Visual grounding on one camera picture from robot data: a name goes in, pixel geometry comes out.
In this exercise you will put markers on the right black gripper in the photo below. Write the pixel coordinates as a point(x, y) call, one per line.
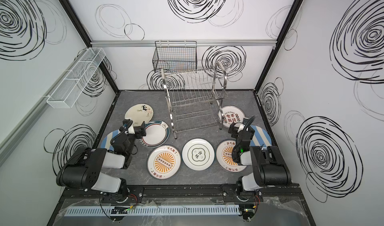
point(237, 128)

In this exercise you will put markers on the aluminium wall rail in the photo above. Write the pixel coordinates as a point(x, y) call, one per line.
point(199, 42)

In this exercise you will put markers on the stainless steel dish rack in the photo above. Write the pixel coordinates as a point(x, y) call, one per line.
point(195, 99)

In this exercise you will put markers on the cream plate with black drawing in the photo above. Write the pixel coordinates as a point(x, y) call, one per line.
point(139, 113)

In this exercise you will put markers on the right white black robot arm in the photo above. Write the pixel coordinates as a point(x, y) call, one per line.
point(253, 147)

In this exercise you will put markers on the white plate green cloud outline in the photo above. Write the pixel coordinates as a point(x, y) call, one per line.
point(198, 154)

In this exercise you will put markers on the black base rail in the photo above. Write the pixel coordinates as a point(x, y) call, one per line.
point(228, 193)

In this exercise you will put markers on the black wire wall basket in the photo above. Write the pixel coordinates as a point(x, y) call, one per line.
point(175, 58)

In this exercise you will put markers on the blue striped plate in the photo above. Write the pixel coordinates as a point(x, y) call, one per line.
point(261, 138)
point(106, 142)

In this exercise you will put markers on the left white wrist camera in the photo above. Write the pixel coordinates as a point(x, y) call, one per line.
point(128, 127)

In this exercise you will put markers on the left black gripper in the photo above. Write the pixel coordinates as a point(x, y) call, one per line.
point(139, 130)

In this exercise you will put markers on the white plate red characters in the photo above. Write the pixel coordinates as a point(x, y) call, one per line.
point(232, 114)

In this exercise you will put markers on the orange sunburst plate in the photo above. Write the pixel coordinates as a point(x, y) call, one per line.
point(164, 162)
point(224, 157)

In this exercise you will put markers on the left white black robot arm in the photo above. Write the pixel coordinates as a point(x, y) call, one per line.
point(84, 169)

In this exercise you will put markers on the white slotted cable duct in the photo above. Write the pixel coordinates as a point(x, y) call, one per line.
point(116, 211)

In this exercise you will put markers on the green red rimmed white plate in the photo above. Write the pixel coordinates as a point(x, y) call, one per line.
point(158, 133)

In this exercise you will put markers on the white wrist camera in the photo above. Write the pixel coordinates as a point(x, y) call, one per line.
point(128, 127)
point(241, 126)

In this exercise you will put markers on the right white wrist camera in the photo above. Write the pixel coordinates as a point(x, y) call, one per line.
point(241, 126)

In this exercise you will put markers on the white mesh wall shelf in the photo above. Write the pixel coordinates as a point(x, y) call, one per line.
point(83, 76)

